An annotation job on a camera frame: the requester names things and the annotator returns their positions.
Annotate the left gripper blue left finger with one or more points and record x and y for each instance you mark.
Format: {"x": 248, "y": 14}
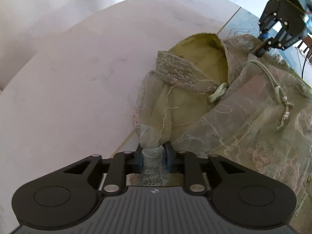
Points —
{"x": 117, "y": 169}

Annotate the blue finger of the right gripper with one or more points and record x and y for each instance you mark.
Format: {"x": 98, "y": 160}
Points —
{"x": 263, "y": 48}
{"x": 263, "y": 34}

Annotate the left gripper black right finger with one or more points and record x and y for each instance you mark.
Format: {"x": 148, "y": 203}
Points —
{"x": 188, "y": 165}

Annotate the green embroidered sheer garment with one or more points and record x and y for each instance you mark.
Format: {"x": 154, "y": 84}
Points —
{"x": 208, "y": 95}

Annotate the wooden chair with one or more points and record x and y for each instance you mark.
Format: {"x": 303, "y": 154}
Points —
{"x": 305, "y": 47}

